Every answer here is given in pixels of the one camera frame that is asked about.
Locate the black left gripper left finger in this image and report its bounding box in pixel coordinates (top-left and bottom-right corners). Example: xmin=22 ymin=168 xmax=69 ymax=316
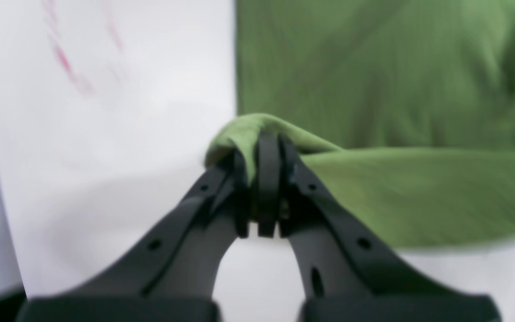
xmin=17 ymin=151 xmax=249 ymax=322

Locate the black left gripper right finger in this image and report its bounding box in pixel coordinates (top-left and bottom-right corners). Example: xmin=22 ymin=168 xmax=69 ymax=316
xmin=256 ymin=133 xmax=501 ymax=322

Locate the green T-shirt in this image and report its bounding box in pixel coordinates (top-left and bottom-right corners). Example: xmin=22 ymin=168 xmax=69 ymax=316
xmin=205 ymin=0 xmax=515 ymax=247

